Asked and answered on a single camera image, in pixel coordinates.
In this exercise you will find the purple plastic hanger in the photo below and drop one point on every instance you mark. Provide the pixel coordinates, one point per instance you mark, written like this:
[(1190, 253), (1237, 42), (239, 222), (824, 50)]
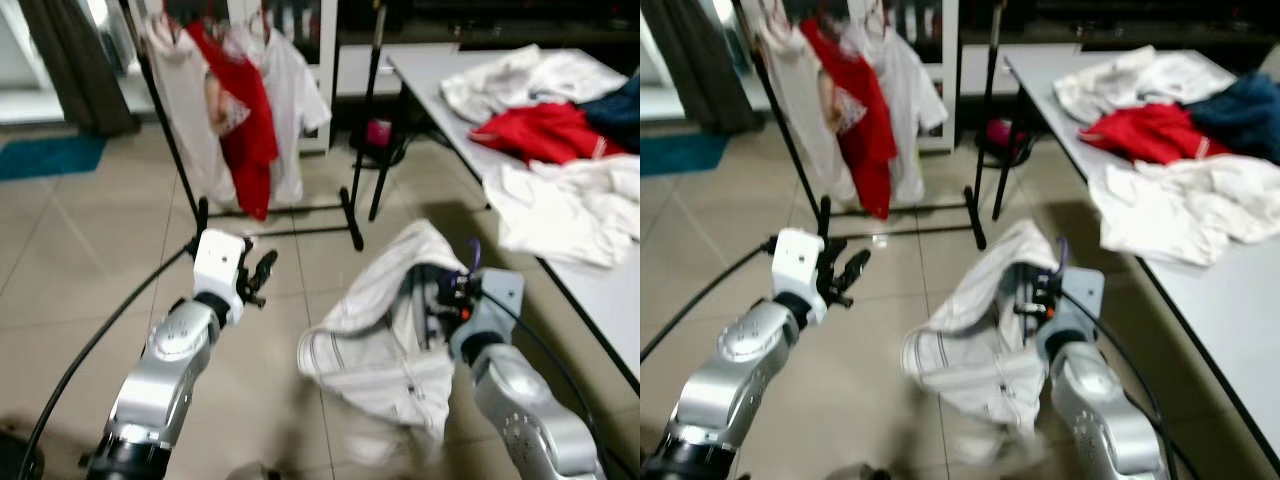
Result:
[(1061, 250), (474, 250)]

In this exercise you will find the cream stitched trousers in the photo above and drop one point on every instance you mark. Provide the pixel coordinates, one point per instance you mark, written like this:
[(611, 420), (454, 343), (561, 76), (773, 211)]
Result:
[(350, 350), (960, 350)]

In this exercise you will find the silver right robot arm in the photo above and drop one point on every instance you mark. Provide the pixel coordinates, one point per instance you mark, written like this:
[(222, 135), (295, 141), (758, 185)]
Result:
[(1100, 410), (530, 410)]

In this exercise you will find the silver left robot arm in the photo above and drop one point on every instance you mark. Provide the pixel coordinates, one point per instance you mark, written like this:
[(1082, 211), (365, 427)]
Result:
[(745, 340), (160, 390)]

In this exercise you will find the metal clothes rack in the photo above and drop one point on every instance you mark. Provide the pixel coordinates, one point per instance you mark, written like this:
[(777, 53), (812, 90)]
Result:
[(352, 215), (976, 215)]

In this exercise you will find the red printed shirt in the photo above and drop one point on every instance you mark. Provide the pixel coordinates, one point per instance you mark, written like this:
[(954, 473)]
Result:
[(865, 140), (250, 140)]

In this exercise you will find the large white crumpled garment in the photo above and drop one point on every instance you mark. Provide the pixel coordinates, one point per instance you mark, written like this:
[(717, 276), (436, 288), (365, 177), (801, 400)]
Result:
[(560, 210), (1170, 210)]

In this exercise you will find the small white shirt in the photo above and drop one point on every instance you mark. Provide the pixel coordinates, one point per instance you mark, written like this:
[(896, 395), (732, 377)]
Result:
[(800, 110), (185, 110)]

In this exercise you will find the magenta round container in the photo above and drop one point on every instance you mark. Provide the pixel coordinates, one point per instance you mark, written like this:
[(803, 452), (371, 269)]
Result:
[(378, 133), (998, 133)]

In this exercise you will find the white shirt with green tag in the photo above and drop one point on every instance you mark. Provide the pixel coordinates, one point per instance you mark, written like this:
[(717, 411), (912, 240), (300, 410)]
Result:
[(295, 100), (915, 100)]

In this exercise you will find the red crumpled garment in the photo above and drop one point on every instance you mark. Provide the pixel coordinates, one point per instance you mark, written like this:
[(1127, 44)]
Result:
[(540, 130), (1150, 130)]

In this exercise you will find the teal floor mat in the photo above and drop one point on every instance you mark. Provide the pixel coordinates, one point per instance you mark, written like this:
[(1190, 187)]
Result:
[(50, 158), (675, 155)]

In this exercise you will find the white drawer unit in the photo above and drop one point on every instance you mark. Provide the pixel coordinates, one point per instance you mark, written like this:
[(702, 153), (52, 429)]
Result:
[(355, 80), (975, 80)]

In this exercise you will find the white glass door cabinet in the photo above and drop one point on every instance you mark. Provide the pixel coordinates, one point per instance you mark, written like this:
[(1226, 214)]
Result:
[(950, 60), (329, 60)]

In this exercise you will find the white crumpled shirt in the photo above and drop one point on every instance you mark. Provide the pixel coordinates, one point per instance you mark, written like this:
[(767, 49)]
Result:
[(1110, 85), (500, 85)]

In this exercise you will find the dark grey curtain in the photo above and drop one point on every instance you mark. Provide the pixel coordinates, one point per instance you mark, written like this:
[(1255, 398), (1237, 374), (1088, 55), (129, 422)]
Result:
[(80, 60), (700, 60)]

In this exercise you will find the dark blue garment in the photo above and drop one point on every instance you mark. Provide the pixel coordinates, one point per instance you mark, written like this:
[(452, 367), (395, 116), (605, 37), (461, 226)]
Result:
[(615, 110), (1240, 110)]

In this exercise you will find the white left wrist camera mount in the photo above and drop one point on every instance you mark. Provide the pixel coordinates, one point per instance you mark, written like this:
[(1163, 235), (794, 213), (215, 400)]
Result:
[(797, 262), (218, 262)]

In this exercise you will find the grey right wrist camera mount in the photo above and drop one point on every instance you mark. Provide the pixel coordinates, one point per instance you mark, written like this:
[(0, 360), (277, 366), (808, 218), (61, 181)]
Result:
[(508, 282), (1088, 285)]

